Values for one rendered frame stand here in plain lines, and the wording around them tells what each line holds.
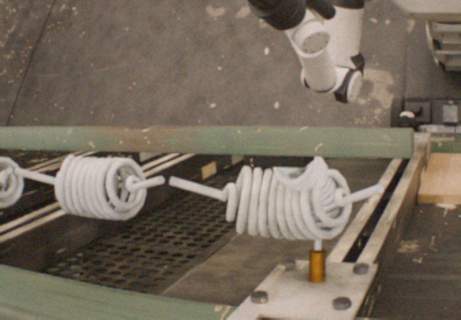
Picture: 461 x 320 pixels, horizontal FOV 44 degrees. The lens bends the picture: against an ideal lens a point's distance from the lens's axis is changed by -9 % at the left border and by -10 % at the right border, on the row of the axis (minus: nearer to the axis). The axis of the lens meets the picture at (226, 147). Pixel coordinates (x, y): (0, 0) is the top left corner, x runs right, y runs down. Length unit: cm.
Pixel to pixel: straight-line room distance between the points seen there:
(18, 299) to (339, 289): 31
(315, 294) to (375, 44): 229
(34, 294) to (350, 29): 98
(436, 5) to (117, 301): 96
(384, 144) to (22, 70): 336
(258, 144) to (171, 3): 283
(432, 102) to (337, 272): 186
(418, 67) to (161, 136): 206
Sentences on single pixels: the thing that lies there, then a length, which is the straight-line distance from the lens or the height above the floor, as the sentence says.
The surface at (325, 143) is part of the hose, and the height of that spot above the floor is 197.
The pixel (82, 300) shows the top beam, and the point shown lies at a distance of 58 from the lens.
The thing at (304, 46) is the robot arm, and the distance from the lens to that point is 116.
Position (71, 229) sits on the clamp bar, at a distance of 101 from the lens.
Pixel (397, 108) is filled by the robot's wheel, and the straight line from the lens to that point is 240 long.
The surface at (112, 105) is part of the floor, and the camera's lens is 315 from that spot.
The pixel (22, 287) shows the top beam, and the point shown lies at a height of 192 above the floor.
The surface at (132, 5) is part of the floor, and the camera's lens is 342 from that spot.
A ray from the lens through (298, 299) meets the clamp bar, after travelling 53.
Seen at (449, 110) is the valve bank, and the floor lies 76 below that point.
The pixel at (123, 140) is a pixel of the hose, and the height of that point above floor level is 197.
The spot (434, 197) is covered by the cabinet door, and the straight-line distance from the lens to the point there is 119.
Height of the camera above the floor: 239
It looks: 60 degrees down
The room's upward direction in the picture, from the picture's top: 48 degrees counter-clockwise
